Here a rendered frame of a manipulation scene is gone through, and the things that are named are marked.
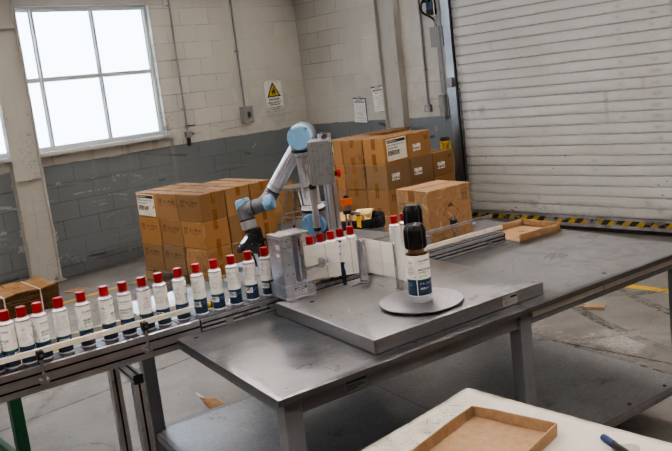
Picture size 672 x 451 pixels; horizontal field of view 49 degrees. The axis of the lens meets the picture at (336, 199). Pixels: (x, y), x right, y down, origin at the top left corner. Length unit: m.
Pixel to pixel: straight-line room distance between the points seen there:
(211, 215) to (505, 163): 3.22
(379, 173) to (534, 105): 1.76
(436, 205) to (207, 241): 3.20
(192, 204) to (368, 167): 1.75
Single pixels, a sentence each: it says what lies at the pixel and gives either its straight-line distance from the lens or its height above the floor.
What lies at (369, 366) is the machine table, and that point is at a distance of 2.37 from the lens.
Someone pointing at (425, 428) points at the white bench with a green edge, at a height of 0.80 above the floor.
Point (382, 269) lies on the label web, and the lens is 3.02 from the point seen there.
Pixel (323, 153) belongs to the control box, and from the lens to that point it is 3.17.
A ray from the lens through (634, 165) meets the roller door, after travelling 7.36.
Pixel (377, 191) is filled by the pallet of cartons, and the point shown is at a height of 0.63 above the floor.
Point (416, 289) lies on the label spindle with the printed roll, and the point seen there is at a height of 0.94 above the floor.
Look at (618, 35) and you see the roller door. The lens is 7.31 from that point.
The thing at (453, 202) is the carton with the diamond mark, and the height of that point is 1.03.
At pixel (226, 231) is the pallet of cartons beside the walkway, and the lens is 6.72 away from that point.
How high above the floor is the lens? 1.71
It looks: 9 degrees down
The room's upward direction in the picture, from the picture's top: 7 degrees counter-clockwise
